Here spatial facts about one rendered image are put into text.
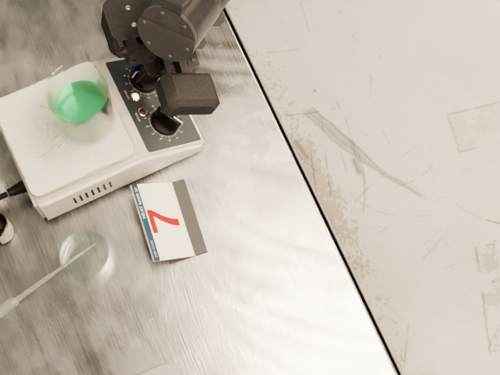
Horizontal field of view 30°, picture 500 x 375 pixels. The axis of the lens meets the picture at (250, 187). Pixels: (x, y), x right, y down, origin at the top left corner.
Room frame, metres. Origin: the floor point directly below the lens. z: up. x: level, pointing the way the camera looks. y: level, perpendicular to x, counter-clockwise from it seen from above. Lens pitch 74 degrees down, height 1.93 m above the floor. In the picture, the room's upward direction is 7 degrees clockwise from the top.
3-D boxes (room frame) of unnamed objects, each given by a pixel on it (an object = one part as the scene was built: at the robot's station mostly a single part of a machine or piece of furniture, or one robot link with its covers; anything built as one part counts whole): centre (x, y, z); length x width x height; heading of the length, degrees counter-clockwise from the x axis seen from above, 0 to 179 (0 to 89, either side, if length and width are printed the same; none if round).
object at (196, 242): (0.24, 0.09, 0.92); 0.09 x 0.06 x 0.04; 25
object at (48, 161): (0.31, 0.20, 0.98); 0.12 x 0.12 x 0.01; 33
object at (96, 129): (0.32, 0.18, 1.03); 0.07 x 0.06 x 0.08; 7
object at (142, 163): (0.32, 0.18, 0.94); 0.22 x 0.13 x 0.08; 123
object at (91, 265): (0.19, 0.17, 0.91); 0.06 x 0.06 x 0.02
